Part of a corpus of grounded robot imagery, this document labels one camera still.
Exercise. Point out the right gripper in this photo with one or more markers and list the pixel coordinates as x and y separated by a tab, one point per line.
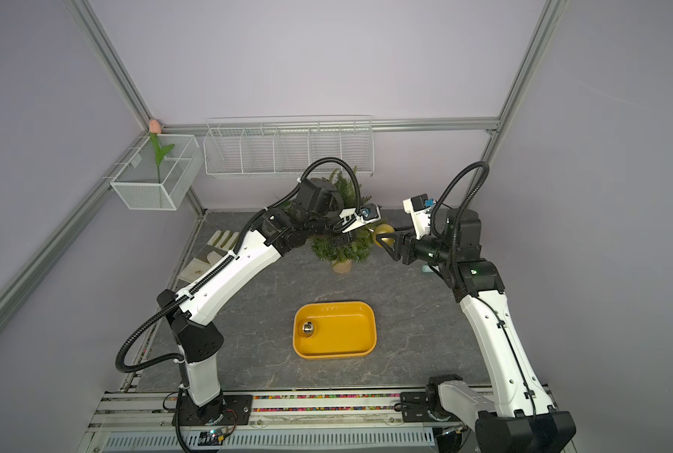
408	241

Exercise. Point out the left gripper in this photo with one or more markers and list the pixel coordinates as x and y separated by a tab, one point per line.
342	238

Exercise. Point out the gold ornament ball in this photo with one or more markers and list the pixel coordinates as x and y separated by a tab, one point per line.
384	235

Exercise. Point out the small green christmas tree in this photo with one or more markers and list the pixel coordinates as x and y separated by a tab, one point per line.
343	254

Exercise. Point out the yellow plastic tray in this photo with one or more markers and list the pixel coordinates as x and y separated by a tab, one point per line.
343	330

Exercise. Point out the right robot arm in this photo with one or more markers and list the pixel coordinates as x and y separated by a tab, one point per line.
520	416

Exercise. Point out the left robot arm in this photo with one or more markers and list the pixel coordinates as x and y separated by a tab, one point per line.
314	208

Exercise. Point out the silver ornament ball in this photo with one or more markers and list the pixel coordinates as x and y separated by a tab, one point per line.
307	329

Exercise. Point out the white green gardening glove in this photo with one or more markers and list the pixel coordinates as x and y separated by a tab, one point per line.
211	253

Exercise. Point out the small white mesh basket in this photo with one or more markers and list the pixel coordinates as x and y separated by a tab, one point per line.
136	182

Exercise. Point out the pink artificial tulip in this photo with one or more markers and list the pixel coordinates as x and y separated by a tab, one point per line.
160	151

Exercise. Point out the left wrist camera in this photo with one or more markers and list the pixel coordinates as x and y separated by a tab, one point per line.
366	215

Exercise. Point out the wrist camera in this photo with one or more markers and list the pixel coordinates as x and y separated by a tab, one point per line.
366	215
419	208

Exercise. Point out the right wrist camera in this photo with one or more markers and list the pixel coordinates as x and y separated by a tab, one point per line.
419	208

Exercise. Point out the long white wire basket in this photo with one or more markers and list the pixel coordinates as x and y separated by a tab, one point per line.
278	146

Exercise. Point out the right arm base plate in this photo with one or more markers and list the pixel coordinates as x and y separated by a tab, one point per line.
449	404

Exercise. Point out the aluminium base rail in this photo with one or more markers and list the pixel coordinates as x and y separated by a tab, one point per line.
292	409

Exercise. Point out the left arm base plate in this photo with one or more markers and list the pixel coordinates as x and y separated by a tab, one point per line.
228	410

